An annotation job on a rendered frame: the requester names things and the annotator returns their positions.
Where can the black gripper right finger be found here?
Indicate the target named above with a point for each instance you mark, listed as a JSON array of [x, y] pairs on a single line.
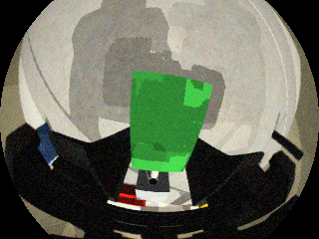
[[208, 169]]

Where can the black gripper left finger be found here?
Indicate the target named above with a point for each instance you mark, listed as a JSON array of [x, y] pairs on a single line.
[[108, 158]]

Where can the blue tray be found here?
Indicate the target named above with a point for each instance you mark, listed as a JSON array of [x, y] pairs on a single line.
[[45, 146]]

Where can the red tray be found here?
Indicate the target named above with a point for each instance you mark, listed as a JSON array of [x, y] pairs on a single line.
[[128, 196]]

